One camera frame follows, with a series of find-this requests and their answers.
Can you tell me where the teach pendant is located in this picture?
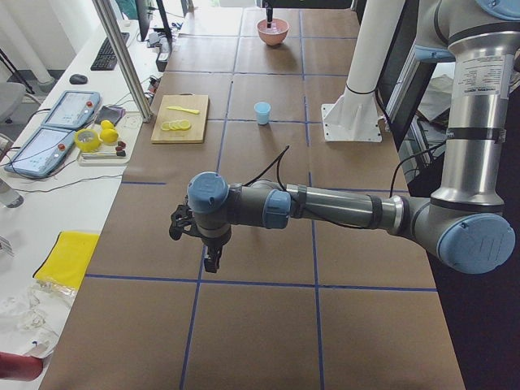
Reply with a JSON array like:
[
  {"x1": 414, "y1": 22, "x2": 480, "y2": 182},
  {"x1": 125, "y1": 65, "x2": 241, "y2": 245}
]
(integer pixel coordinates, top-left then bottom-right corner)
[
  {"x1": 42, "y1": 90, "x2": 101, "y2": 130},
  {"x1": 4, "y1": 125, "x2": 76, "y2": 179}
]

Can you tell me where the black computer mouse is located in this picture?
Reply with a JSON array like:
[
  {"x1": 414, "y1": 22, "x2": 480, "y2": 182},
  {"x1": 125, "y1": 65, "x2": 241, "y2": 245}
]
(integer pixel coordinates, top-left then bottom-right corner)
[{"x1": 69, "y1": 74, "x2": 89, "y2": 85}]

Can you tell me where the clear plastic bag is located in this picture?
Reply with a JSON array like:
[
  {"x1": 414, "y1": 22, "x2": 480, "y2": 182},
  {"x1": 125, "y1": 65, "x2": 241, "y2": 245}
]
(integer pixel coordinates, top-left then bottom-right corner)
[{"x1": 1, "y1": 281, "x2": 77, "y2": 358}]

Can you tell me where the red object at edge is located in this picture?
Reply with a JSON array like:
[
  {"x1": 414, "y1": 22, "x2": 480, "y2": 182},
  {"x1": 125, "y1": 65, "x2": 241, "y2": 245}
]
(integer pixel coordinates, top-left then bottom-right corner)
[{"x1": 0, "y1": 352, "x2": 43, "y2": 381}]

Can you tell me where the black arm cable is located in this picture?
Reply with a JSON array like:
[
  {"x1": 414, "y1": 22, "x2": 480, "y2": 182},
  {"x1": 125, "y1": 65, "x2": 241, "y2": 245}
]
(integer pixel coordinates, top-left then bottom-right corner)
[{"x1": 247, "y1": 145, "x2": 448, "y2": 229}]

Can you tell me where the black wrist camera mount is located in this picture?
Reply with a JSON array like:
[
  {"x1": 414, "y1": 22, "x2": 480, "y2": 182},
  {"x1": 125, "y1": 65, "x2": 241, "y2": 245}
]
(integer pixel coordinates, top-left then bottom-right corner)
[{"x1": 169, "y1": 204, "x2": 201, "y2": 241}]

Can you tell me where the dark purple pouch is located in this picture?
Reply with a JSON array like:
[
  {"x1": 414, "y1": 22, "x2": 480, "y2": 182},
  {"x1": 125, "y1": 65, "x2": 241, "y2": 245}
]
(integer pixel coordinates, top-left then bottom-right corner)
[{"x1": 94, "y1": 106, "x2": 126, "y2": 125}]

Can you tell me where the yellow cloth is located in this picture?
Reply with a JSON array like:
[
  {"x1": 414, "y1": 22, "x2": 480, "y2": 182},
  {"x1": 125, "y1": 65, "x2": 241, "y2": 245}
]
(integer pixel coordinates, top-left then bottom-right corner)
[{"x1": 32, "y1": 231, "x2": 100, "y2": 290}]

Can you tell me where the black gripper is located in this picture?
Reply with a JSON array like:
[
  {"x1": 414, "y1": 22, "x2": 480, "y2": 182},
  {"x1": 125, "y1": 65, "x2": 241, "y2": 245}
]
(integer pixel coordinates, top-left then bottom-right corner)
[{"x1": 204, "y1": 243, "x2": 223, "y2": 273}]

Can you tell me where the bamboo cutting board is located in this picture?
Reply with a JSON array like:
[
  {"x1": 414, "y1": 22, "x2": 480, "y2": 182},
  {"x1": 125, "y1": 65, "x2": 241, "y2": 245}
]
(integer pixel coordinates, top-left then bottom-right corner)
[{"x1": 150, "y1": 94, "x2": 209, "y2": 144}]

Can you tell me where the upper teach pendant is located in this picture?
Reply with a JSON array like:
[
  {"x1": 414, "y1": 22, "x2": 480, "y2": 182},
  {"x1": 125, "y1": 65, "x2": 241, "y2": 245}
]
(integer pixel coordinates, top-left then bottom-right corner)
[{"x1": 42, "y1": 90, "x2": 101, "y2": 130}]

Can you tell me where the light blue plastic cup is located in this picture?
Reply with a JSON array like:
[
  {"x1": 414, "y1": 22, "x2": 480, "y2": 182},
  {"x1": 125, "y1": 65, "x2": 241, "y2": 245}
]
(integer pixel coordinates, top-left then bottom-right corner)
[{"x1": 253, "y1": 102, "x2": 271, "y2": 125}]

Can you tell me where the white tray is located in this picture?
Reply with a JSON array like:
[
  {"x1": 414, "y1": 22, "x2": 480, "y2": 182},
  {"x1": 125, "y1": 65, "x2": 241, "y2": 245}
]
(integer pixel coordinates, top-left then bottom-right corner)
[{"x1": 76, "y1": 111, "x2": 142, "y2": 167}]

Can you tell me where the yellow tape roll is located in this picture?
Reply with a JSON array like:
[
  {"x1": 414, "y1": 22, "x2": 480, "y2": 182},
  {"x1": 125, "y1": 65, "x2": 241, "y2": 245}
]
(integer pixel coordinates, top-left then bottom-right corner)
[{"x1": 74, "y1": 128, "x2": 102, "y2": 153}]

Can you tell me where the black keyboard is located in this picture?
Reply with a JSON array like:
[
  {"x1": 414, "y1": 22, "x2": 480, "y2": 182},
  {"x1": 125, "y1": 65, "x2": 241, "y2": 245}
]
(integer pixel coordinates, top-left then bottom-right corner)
[{"x1": 90, "y1": 38, "x2": 117, "y2": 72}]

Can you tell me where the lower teach pendant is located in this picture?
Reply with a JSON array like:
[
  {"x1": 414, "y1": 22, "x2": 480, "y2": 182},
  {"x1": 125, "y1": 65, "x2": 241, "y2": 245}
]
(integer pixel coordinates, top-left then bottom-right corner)
[{"x1": 4, "y1": 125, "x2": 76, "y2": 179}]

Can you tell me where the aluminium frame post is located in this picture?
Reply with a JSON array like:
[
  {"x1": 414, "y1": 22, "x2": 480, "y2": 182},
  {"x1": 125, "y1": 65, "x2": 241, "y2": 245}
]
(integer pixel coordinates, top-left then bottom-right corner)
[{"x1": 92, "y1": 0, "x2": 153, "y2": 123}]

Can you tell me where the yellow plastic knife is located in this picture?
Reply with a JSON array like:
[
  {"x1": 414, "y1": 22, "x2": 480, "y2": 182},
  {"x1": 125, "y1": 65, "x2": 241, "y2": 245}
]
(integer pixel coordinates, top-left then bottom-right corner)
[{"x1": 167, "y1": 106, "x2": 200, "y2": 115}]

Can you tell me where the pink bowl with ice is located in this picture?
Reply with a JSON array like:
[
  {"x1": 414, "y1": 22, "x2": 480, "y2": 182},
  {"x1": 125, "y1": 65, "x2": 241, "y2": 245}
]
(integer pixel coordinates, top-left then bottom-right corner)
[{"x1": 257, "y1": 18, "x2": 290, "y2": 46}]

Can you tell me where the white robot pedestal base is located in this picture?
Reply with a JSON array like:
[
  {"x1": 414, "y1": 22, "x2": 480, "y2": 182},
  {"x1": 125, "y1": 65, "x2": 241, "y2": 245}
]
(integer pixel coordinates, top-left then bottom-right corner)
[{"x1": 322, "y1": 0, "x2": 405, "y2": 142}]

